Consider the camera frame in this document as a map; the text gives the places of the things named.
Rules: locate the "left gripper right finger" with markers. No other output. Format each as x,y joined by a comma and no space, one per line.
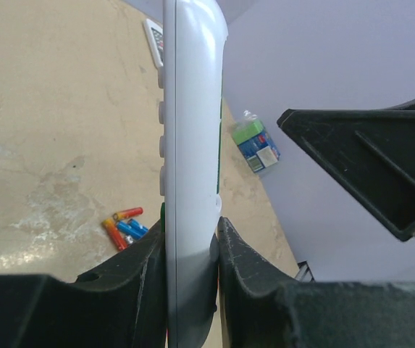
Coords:
261,306

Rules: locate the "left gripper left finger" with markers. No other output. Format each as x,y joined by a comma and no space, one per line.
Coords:
120,303

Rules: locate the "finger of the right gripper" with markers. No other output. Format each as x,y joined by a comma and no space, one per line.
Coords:
370,153

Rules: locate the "long white remote control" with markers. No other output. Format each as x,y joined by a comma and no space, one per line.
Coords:
195,33

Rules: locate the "small white remote control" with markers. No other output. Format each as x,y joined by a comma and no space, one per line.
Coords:
154,34

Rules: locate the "dark grey battery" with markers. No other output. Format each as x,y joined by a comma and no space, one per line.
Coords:
129,240

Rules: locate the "green blue sponge pack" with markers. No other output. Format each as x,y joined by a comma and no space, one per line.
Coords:
254,142

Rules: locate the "aluminium frame rail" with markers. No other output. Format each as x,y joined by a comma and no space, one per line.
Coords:
304,273

